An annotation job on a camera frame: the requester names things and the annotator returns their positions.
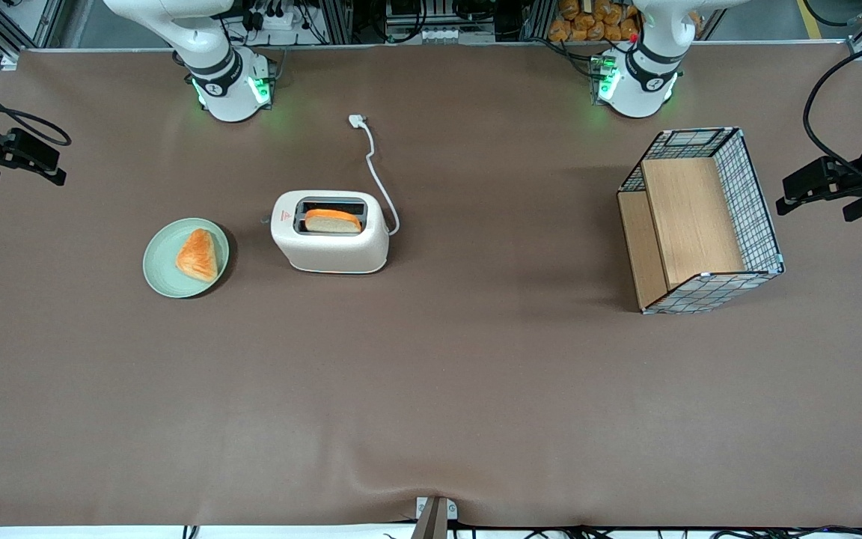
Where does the black wire grid basket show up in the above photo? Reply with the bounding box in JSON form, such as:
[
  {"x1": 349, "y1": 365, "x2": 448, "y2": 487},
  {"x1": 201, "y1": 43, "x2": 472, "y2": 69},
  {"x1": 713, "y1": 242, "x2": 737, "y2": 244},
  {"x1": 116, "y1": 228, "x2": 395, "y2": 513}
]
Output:
[{"x1": 617, "y1": 127, "x2": 786, "y2": 315}]

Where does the aluminium frame rack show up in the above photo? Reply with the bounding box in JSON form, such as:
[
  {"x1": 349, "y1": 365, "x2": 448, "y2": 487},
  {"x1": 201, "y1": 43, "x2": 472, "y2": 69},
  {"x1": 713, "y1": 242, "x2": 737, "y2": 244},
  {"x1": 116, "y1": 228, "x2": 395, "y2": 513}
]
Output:
[{"x1": 0, "y1": 0, "x2": 862, "y2": 72}]

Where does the white power strip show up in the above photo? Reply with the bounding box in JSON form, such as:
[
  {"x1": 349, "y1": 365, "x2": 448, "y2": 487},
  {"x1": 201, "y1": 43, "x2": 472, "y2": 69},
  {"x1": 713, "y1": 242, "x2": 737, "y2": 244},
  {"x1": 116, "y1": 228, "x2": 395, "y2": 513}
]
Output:
[
  {"x1": 240, "y1": 3, "x2": 314, "y2": 33},
  {"x1": 385, "y1": 27, "x2": 497, "y2": 44}
]

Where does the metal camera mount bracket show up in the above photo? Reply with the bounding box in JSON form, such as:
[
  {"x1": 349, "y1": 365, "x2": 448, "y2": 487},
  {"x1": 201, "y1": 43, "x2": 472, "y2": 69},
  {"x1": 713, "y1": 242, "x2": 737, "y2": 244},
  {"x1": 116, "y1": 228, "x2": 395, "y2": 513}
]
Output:
[{"x1": 410, "y1": 496, "x2": 459, "y2": 539}]

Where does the white toaster power cord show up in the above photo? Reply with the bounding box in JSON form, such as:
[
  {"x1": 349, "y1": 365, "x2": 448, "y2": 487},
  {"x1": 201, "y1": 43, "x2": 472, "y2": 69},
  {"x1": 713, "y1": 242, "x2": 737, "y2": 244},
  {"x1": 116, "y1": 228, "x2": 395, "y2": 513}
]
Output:
[{"x1": 348, "y1": 114, "x2": 401, "y2": 237}]

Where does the pale green plate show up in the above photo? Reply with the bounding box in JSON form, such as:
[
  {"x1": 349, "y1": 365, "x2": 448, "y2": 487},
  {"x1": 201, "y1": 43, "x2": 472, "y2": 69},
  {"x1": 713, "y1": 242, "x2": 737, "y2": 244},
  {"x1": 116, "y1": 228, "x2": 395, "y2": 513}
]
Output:
[{"x1": 142, "y1": 218, "x2": 230, "y2": 299}]

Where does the wooden step shelf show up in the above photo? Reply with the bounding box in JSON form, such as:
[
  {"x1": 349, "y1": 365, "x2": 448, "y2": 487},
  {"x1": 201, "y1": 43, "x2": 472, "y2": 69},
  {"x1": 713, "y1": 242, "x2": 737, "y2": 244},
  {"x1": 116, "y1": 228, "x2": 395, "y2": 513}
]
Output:
[{"x1": 617, "y1": 156, "x2": 747, "y2": 310}]

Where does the bread slice with orange crust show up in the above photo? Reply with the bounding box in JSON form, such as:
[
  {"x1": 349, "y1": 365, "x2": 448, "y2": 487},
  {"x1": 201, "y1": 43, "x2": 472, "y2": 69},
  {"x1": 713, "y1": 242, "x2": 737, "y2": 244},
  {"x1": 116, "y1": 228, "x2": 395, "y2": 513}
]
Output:
[{"x1": 304, "y1": 208, "x2": 364, "y2": 234}]

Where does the white toaster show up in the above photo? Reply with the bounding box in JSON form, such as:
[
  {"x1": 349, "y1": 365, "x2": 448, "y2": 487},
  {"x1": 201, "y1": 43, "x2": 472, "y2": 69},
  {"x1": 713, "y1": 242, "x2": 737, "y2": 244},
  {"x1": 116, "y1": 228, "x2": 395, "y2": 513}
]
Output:
[{"x1": 270, "y1": 189, "x2": 391, "y2": 275}]

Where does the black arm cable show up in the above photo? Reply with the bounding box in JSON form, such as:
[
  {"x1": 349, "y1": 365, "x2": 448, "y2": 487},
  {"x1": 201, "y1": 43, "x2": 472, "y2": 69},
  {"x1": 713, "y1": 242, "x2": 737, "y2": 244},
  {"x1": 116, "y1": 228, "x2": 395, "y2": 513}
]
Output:
[
  {"x1": 803, "y1": 35, "x2": 862, "y2": 177},
  {"x1": 0, "y1": 64, "x2": 73, "y2": 147}
]

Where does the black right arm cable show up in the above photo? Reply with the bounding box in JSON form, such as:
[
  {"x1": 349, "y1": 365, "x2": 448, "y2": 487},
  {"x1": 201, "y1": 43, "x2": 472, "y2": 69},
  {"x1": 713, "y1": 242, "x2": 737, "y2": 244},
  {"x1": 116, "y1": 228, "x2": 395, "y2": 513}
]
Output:
[{"x1": 0, "y1": 64, "x2": 73, "y2": 147}]

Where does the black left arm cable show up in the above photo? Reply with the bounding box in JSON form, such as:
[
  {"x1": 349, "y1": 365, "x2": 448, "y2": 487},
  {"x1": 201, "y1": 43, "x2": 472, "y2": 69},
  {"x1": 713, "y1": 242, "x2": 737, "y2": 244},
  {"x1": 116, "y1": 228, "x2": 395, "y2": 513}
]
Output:
[{"x1": 803, "y1": 35, "x2": 862, "y2": 177}]

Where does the bag of orange buns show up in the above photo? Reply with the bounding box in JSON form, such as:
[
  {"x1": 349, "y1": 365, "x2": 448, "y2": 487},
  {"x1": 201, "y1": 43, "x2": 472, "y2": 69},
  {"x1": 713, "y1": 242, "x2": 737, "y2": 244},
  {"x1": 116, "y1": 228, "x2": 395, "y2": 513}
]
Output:
[{"x1": 548, "y1": 0, "x2": 642, "y2": 43}]

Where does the triangular orange pastry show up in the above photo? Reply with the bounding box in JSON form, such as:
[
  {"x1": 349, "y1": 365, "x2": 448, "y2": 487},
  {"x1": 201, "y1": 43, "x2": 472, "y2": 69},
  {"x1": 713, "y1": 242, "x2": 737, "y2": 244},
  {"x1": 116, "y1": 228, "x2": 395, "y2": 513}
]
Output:
[{"x1": 176, "y1": 228, "x2": 220, "y2": 283}]

